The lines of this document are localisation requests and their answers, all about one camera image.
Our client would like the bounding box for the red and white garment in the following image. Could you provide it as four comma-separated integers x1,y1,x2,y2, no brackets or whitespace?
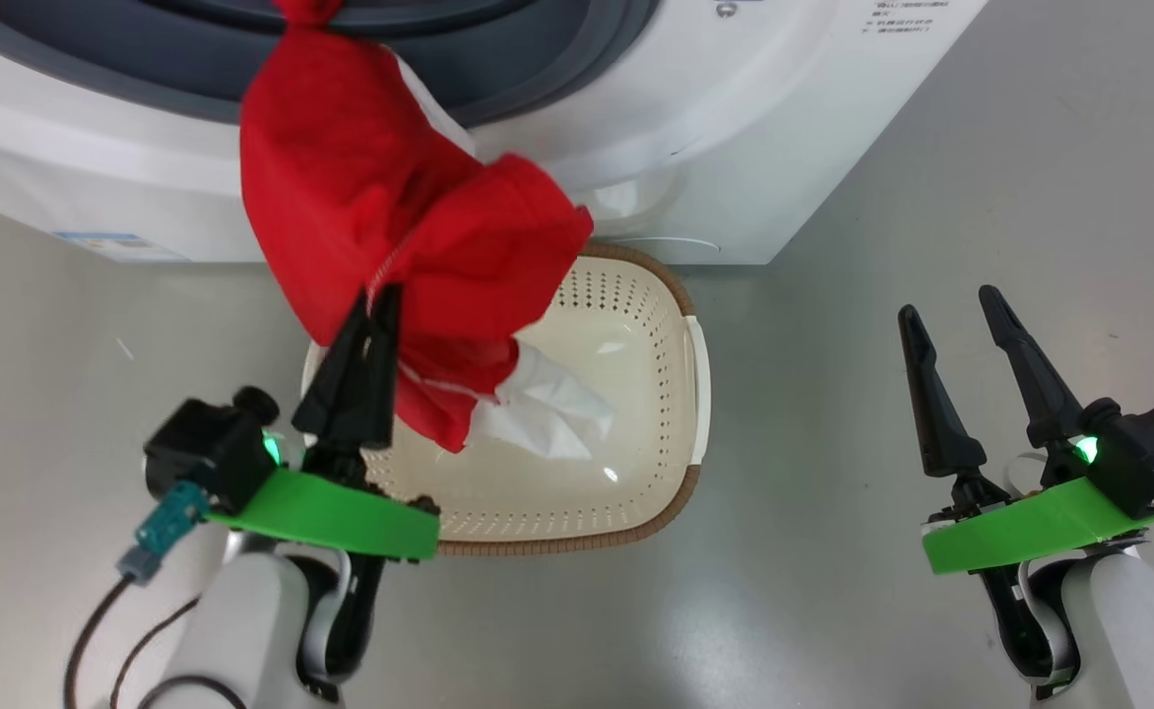
239,0,615,464

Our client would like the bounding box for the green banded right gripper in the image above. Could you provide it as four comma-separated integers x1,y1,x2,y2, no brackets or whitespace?
897,285,1154,680

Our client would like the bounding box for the cream plastic laundry basket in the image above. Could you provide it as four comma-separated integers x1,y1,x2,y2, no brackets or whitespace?
299,244,712,555

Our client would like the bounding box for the left camera cable teal plug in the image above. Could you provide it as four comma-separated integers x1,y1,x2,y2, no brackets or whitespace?
63,481,211,709

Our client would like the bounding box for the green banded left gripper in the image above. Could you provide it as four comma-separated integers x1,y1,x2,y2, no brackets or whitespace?
205,285,440,680

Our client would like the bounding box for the thin black cable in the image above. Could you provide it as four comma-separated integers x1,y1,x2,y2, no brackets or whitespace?
109,596,248,709

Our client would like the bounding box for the white front-load washing machine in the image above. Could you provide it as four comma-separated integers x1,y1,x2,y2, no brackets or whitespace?
0,0,990,267

